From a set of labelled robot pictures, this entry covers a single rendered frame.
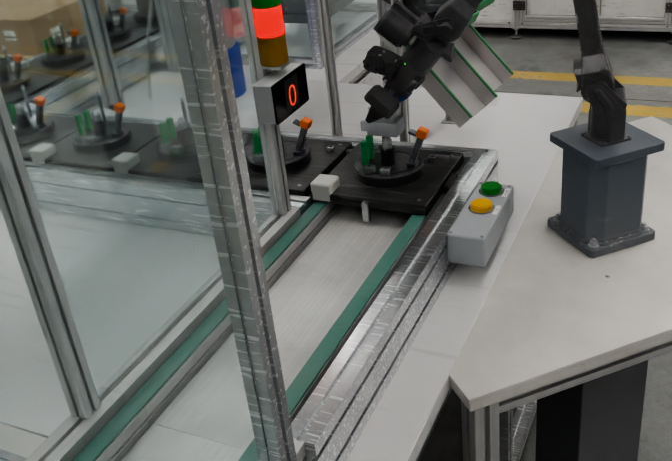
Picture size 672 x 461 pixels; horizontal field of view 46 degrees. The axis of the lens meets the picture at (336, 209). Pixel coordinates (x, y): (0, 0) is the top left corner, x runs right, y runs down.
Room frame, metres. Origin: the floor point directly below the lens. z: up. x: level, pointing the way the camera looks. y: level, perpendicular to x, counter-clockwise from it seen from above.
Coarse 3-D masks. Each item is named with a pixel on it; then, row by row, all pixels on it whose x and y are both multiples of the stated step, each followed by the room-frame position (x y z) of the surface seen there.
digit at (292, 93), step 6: (288, 78) 1.33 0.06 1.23; (294, 78) 1.35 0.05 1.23; (288, 84) 1.33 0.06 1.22; (294, 84) 1.35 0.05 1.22; (288, 90) 1.33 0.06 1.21; (294, 90) 1.34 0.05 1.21; (288, 96) 1.32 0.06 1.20; (294, 96) 1.34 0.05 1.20; (288, 102) 1.32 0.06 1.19; (294, 102) 1.34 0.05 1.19; (288, 108) 1.32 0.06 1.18; (294, 108) 1.34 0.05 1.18
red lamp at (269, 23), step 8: (272, 8) 1.33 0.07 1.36; (280, 8) 1.34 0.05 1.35; (256, 16) 1.33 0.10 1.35; (264, 16) 1.32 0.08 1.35; (272, 16) 1.32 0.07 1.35; (280, 16) 1.33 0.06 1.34; (256, 24) 1.33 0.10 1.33; (264, 24) 1.32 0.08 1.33; (272, 24) 1.32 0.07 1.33; (280, 24) 1.33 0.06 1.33; (256, 32) 1.34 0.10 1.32; (264, 32) 1.32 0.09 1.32; (272, 32) 1.32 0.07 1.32; (280, 32) 1.33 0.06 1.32
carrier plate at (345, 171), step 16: (352, 160) 1.53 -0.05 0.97; (448, 160) 1.48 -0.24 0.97; (352, 176) 1.46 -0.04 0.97; (432, 176) 1.42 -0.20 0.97; (448, 176) 1.42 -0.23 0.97; (336, 192) 1.40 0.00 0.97; (352, 192) 1.39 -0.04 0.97; (368, 192) 1.38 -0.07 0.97; (384, 192) 1.37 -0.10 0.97; (400, 192) 1.37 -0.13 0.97; (416, 192) 1.36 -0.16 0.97; (432, 192) 1.35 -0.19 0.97; (384, 208) 1.34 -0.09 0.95; (400, 208) 1.32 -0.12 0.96; (416, 208) 1.31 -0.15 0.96
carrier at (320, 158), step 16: (288, 144) 1.61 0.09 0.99; (304, 144) 1.60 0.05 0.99; (320, 144) 1.64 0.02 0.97; (336, 144) 1.63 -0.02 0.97; (288, 160) 1.53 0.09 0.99; (304, 160) 1.54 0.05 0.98; (320, 160) 1.55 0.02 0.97; (336, 160) 1.55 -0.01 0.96; (288, 176) 1.49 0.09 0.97; (304, 176) 1.48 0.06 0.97; (304, 192) 1.42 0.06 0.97
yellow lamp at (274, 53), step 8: (264, 40) 1.32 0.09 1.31; (272, 40) 1.32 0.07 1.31; (280, 40) 1.33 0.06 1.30; (264, 48) 1.33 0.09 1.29; (272, 48) 1.32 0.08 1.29; (280, 48) 1.33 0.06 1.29; (264, 56) 1.33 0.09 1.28; (272, 56) 1.32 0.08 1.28; (280, 56) 1.33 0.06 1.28; (264, 64) 1.33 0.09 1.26; (272, 64) 1.32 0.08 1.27; (280, 64) 1.32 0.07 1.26
